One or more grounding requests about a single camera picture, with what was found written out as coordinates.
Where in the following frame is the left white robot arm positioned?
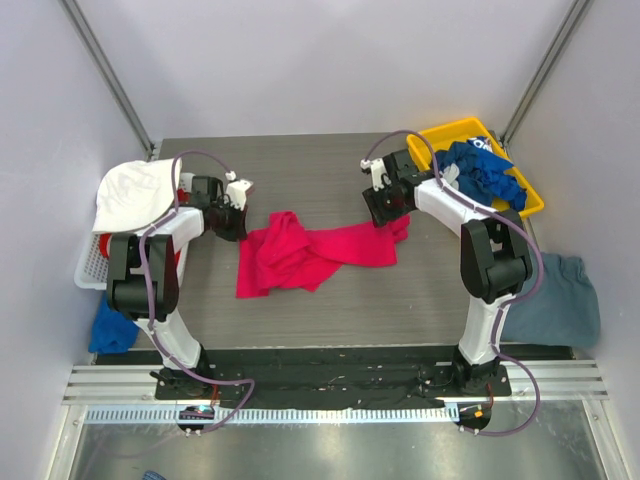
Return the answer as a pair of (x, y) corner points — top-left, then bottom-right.
(106, 172), (253, 399)

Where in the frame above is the white slotted cable duct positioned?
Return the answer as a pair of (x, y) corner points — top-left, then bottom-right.
(84, 404), (459, 427)

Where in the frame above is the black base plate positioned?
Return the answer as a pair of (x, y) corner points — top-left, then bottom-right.
(153, 346), (512, 410)

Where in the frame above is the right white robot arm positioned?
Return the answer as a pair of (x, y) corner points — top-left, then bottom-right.
(360, 151), (533, 395)

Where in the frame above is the white t shirt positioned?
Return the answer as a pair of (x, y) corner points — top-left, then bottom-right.
(92, 159), (182, 234)

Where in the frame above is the blue cloth at left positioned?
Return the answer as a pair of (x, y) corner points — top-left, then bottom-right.
(88, 294), (139, 355)

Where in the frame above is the pink t shirt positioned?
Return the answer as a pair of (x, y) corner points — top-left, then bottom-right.
(236, 211), (410, 299)

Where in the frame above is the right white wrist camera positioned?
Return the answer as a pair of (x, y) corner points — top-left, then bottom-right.
(360, 158), (391, 192)

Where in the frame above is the blue t shirt in tray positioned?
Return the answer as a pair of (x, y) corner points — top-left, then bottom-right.
(435, 136), (528, 211)

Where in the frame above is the grey-blue t shirt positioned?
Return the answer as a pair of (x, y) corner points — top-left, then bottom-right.
(501, 252), (601, 349)

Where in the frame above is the yellow plastic tray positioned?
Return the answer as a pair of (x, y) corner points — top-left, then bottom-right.
(406, 117), (544, 218)

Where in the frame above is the white plastic basket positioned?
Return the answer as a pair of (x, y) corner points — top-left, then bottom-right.
(74, 233), (189, 291)

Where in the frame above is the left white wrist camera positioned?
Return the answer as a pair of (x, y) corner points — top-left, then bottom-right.
(225, 171), (254, 211)

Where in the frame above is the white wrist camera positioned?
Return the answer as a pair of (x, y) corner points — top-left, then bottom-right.
(225, 171), (254, 211)
(360, 158), (391, 192)

